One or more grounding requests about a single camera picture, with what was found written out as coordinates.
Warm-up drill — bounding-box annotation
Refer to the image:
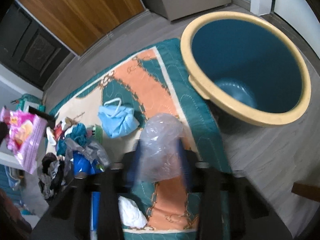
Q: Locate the blue wet wipes pack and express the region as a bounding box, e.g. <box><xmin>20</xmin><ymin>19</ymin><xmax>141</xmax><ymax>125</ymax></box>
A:
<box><xmin>73</xmin><ymin>151</ymin><xmax>103</xmax><ymax>239</ymax></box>

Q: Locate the white tissue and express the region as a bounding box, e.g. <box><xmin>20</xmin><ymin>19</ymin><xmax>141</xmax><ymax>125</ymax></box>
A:
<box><xmin>118</xmin><ymin>196</ymin><xmax>148</xmax><ymax>229</ymax></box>

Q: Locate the pink snack wrapper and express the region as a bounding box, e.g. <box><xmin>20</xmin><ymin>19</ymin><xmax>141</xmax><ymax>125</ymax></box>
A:
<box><xmin>1</xmin><ymin>107</ymin><xmax>47</xmax><ymax>174</ymax></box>

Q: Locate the clear plastic bag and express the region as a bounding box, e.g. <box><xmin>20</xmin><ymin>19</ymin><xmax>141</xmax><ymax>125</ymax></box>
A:
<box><xmin>138</xmin><ymin>113</ymin><xmax>184</xmax><ymax>183</ymax></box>

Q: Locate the blue face mask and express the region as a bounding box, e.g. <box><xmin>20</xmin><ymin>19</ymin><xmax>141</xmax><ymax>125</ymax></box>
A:
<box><xmin>98</xmin><ymin>98</ymin><xmax>139</xmax><ymax>139</ymax></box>

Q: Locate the black white crumpled wrapper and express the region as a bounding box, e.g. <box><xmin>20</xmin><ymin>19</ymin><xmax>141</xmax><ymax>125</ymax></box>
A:
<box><xmin>37</xmin><ymin>153</ymin><xmax>66</xmax><ymax>203</ymax></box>

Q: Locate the teal crumpled cloth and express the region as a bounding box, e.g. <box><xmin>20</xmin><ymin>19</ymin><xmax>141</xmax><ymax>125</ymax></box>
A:
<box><xmin>55</xmin><ymin>123</ymin><xmax>89</xmax><ymax>156</ymax></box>

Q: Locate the black paper cup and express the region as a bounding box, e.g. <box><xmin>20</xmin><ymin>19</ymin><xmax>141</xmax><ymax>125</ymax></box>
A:
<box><xmin>27</xmin><ymin>106</ymin><xmax>55</xmax><ymax>129</ymax></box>

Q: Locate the teal package on floor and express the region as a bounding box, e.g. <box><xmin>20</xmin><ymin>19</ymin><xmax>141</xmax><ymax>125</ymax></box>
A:
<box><xmin>11</xmin><ymin>94</ymin><xmax>46</xmax><ymax>112</ymax></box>

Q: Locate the teal bin with yellow rim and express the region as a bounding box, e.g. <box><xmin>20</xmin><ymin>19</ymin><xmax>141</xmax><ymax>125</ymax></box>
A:
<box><xmin>180</xmin><ymin>11</ymin><xmax>311</xmax><ymax>127</ymax></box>

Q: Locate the teal orange quilted mat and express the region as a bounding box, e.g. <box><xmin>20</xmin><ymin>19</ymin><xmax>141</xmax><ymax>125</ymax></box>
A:
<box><xmin>50</xmin><ymin>38</ymin><xmax>231</xmax><ymax>239</ymax></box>

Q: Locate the black ornate door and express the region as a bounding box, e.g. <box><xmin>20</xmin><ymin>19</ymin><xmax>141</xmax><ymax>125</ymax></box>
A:
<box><xmin>1</xmin><ymin>2</ymin><xmax>70</xmax><ymax>89</ymax></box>

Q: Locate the wooden cabinet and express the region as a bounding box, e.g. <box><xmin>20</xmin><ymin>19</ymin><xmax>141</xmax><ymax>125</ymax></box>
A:
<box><xmin>18</xmin><ymin>0</ymin><xmax>145</xmax><ymax>55</ymax></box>

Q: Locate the white door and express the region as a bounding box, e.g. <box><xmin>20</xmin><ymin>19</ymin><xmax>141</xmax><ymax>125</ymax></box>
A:
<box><xmin>274</xmin><ymin>0</ymin><xmax>320</xmax><ymax>55</ymax></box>

